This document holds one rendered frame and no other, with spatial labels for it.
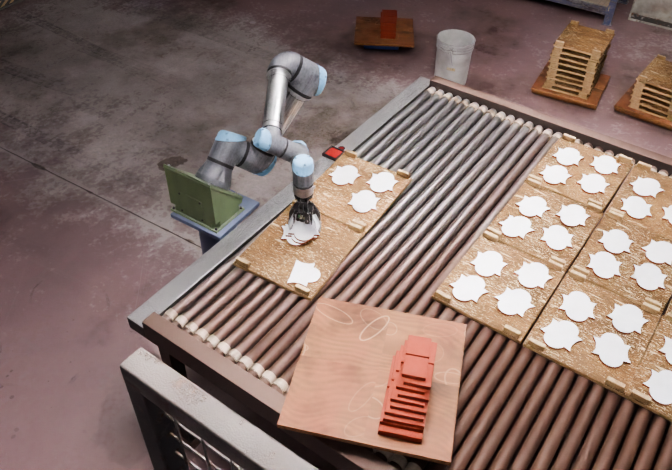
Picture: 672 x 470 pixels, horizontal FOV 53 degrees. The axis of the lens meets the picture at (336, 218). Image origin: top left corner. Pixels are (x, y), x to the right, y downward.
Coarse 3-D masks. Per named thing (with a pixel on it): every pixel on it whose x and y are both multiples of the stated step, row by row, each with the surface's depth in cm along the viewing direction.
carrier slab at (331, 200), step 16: (336, 160) 304; (352, 160) 304; (320, 176) 295; (368, 176) 296; (400, 176) 296; (320, 192) 287; (336, 192) 287; (352, 192) 287; (400, 192) 288; (320, 208) 279; (336, 208) 280; (352, 208) 280; (384, 208) 280; (368, 224) 273
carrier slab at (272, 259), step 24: (288, 216) 275; (264, 240) 265; (312, 240) 265; (336, 240) 265; (360, 240) 267; (264, 264) 255; (288, 264) 255; (336, 264) 256; (288, 288) 246; (312, 288) 246
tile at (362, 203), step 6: (360, 192) 286; (366, 192) 286; (372, 192) 286; (354, 198) 283; (360, 198) 283; (366, 198) 283; (372, 198) 283; (378, 198) 283; (348, 204) 281; (354, 204) 280; (360, 204) 280; (366, 204) 280; (372, 204) 280; (354, 210) 278; (360, 210) 278; (366, 210) 278
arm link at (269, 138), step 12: (276, 60) 259; (288, 60) 260; (276, 72) 257; (288, 72) 258; (276, 84) 254; (276, 96) 251; (276, 108) 248; (264, 120) 247; (276, 120) 246; (264, 132) 240; (276, 132) 244; (264, 144) 241; (276, 144) 243
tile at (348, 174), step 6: (342, 168) 298; (348, 168) 298; (354, 168) 298; (330, 174) 295; (336, 174) 295; (342, 174) 295; (348, 174) 295; (354, 174) 295; (336, 180) 292; (342, 180) 292; (348, 180) 292; (354, 180) 293
